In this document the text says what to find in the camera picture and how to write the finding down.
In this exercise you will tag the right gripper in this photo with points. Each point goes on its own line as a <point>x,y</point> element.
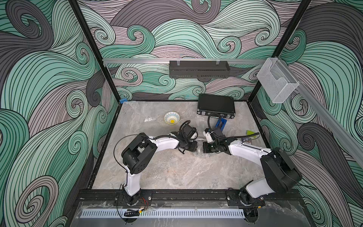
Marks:
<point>205,148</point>

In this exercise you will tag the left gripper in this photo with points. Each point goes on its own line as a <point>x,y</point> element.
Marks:
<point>194,144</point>

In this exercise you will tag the yellow patterned ceramic bowl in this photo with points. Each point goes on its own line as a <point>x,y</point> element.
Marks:
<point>171,118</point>

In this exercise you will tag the clear bubble wrap sheet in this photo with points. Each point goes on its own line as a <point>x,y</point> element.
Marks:
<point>172,170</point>

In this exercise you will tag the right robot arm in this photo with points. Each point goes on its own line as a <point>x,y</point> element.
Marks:
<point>280,173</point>

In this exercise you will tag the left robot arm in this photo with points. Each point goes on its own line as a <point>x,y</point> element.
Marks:
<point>138,154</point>

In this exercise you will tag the blue tape dispenser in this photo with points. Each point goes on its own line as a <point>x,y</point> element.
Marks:
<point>221,124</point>

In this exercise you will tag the small patterned card box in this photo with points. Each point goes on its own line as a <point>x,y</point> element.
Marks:
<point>248,140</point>

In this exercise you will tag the green sticky note pad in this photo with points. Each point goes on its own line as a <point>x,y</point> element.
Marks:
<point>252,135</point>

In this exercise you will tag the black hard case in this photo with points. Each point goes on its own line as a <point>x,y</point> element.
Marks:
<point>222,105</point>

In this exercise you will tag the blue corner clip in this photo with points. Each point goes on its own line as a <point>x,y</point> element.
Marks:
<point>123,100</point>

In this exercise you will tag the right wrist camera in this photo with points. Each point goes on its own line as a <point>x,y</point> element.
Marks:
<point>208,135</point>

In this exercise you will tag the black perforated wall tray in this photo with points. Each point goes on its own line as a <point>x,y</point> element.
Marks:
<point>198,70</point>

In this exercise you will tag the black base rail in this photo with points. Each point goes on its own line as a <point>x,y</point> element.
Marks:
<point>150,197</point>

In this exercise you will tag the aluminium rail back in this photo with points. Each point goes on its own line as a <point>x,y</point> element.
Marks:
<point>166,61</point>

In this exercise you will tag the aluminium rail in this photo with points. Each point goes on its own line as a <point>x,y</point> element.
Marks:
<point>166,61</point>
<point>339,106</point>

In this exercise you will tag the clear acrylic wall holder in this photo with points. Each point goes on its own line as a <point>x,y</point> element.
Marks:
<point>277,80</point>

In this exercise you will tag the white slotted cable duct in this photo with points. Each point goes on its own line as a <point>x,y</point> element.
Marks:
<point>165,213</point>

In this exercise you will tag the aluminium rail right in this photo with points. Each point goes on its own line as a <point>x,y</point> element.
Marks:
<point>339,106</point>

